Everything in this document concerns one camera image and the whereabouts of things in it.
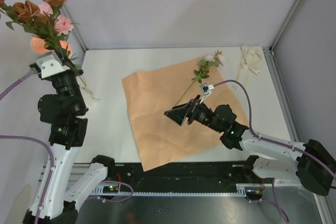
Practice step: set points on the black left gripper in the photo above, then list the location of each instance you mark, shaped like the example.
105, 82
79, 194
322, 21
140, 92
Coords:
71, 70

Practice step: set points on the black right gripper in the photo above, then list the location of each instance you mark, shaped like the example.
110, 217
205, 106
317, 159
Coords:
178, 113

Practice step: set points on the green and peach wrapping paper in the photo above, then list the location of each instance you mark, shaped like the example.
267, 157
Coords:
149, 94

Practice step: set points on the peach rose stem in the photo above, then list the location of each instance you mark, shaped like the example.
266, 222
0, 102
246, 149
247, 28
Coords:
38, 46

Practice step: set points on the pink peony stem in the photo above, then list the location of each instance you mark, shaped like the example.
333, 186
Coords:
62, 24

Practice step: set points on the pale pink blossom stem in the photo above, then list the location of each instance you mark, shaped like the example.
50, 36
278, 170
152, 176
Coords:
204, 66

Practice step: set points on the brown rose stem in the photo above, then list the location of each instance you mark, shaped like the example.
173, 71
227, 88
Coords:
27, 15

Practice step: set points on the cream printed ribbon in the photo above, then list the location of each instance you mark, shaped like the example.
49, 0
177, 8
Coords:
249, 62

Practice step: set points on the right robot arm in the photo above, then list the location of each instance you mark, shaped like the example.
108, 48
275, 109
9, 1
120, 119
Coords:
308, 163

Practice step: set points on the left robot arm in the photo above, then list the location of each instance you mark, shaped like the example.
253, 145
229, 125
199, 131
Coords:
55, 203

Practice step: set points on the white ribbed ceramic vase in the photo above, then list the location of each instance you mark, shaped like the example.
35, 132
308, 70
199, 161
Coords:
87, 94

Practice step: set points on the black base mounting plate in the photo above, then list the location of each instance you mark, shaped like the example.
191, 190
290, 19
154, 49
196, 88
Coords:
185, 177

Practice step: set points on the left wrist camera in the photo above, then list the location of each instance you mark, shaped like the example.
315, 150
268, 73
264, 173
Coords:
48, 65

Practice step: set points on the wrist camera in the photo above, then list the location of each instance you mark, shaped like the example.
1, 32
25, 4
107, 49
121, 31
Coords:
48, 65
206, 90

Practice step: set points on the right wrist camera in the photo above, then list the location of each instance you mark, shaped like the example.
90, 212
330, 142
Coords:
206, 90

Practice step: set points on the grey slotted cable duct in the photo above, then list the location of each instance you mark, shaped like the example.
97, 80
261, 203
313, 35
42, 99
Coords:
242, 190

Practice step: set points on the right aluminium table rail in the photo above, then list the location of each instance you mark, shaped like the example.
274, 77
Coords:
281, 93

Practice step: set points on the left aluminium frame post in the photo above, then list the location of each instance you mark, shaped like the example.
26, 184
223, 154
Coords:
76, 33

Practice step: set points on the aluminium frame post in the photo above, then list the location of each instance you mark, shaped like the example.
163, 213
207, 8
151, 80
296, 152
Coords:
76, 33
289, 18

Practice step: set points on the right aluminium frame post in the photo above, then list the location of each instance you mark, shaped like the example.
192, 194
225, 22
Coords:
289, 18

